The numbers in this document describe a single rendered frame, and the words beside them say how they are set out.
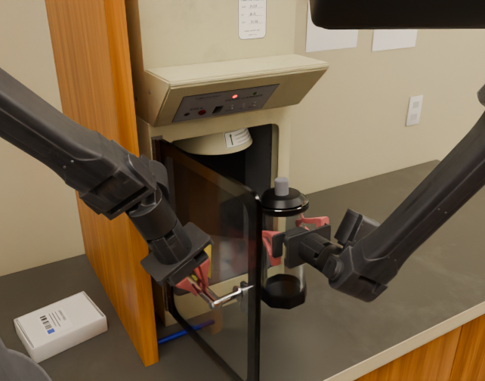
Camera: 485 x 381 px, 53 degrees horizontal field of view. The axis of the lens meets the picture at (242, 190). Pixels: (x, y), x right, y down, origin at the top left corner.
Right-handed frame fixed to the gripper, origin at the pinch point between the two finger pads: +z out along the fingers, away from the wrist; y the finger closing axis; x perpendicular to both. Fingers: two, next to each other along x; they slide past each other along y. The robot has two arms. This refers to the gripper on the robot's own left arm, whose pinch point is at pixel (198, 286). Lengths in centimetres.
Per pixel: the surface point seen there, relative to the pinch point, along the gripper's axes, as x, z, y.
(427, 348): 10, 56, -36
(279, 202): -6.6, 3.5, -22.8
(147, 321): -14.0, 12.1, 9.7
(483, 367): 12, 86, -53
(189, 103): -14.4, -20.4, -17.9
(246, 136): -24.0, -1.4, -30.1
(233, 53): -20.7, -20.4, -32.9
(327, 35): -58, 10, -86
